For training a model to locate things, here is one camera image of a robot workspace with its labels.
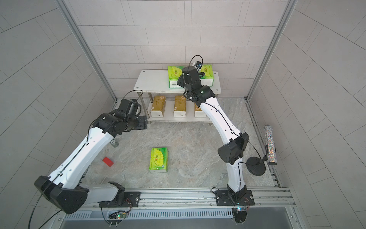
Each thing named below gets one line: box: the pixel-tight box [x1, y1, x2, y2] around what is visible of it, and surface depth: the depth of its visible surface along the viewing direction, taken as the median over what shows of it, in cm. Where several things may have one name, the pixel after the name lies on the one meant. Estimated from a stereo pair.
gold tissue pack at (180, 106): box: [173, 95, 187, 118], surface depth 98 cm
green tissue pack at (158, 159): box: [148, 146, 169, 174], surface depth 80 cm
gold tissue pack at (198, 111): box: [194, 102, 207, 118], surface depth 96 cm
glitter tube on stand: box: [264, 124, 278, 166], surface depth 72 cm
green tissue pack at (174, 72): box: [167, 65, 185, 89], surface depth 77 cm
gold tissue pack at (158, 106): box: [150, 95, 167, 118], surface depth 98 cm
